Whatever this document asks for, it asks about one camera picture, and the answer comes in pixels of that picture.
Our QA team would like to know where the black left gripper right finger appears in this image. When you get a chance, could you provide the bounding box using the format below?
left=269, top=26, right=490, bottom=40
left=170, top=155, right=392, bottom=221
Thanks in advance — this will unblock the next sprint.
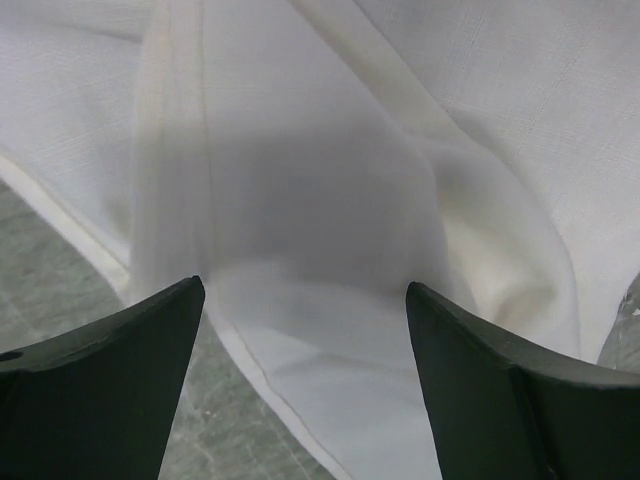
left=406, top=282, right=639, bottom=480

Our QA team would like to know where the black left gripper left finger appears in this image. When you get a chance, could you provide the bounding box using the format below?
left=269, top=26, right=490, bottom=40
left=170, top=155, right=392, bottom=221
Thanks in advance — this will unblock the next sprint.
left=1, top=276, right=205, bottom=479

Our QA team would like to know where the white cloth napkin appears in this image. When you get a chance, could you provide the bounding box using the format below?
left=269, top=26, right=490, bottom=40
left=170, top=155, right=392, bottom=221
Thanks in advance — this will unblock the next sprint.
left=1, top=1, right=639, bottom=479

